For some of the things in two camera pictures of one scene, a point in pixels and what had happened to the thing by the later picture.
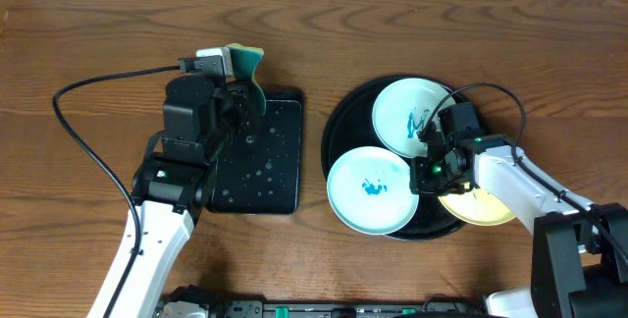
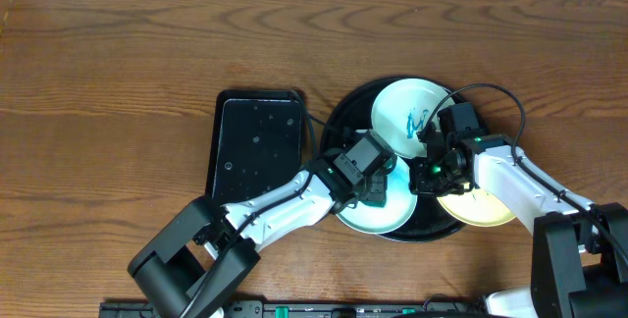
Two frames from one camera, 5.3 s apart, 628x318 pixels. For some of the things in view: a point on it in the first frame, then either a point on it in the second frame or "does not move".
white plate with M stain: x=402 y=109 does not move
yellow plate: x=476 y=206 does not move
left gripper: x=240 y=100 -> x=375 y=190
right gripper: x=421 y=184 does not move
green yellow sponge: x=244 y=60 -> x=378 y=186
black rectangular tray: x=260 y=170 does not move
